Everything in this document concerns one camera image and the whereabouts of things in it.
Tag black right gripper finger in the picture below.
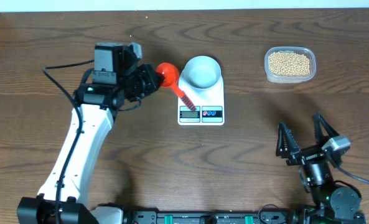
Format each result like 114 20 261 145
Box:
276 122 300 157
312 113 339 143

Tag clear plastic container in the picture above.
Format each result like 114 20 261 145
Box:
264 47 317 84

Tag red measuring scoop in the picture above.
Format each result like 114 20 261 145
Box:
156 62 196 111

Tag soybeans in container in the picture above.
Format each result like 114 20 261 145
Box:
268 52 311 77

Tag white round bowl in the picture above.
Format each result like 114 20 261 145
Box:
181 55 222 89

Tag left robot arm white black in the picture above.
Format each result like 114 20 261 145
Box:
17 42 163 223

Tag white digital kitchen scale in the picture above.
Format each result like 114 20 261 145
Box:
177 76 225 126

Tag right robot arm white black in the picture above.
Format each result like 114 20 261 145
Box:
276 113 366 223

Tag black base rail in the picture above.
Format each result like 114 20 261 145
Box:
90 203 367 224

